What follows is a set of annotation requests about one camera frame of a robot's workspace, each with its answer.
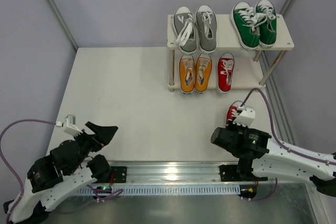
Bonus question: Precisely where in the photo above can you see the red sneaker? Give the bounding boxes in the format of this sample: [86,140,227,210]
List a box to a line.
[226,100,244,127]
[217,52,235,93]

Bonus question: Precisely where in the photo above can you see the orange sneaker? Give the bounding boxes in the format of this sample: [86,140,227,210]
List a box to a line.
[195,54,212,93]
[179,55,195,94]

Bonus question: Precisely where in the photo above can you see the grey sneaker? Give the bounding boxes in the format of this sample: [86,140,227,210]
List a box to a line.
[173,6,197,56]
[195,5,217,55]

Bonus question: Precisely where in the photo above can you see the green sneaker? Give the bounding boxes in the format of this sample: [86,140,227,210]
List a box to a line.
[255,0,277,48]
[230,2,260,50]

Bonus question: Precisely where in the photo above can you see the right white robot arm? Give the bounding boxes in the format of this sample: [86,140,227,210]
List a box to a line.
[211,125,335,197]

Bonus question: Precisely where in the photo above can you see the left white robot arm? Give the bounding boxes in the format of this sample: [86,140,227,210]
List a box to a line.
[4,118,118,223]

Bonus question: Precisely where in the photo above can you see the white two-tier shoe shelf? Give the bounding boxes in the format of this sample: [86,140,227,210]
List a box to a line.
[167,14,294,92]

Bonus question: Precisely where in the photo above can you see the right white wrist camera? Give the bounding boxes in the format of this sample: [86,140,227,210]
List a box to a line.
[233,106,256,127]

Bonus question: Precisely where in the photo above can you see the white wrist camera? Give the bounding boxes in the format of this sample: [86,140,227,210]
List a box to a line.
[55,114,82,137]
[233,106,256,127]

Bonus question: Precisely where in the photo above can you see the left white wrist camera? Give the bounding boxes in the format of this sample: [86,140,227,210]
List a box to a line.
[55,114,82,137]

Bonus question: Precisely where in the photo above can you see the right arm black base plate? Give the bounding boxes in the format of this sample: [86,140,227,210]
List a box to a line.
[218,164,268,182]

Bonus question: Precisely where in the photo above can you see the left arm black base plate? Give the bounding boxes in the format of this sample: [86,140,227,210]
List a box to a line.
[108,166,128,184]

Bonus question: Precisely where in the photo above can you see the aluminium mounting rail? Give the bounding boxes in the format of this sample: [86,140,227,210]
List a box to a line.
[31,159,320,187]

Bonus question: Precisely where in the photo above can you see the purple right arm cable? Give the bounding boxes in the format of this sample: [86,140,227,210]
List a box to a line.
[238,88,336,203]

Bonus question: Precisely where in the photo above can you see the white slotted cable duct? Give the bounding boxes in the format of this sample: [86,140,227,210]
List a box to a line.
[70,184,241,196]

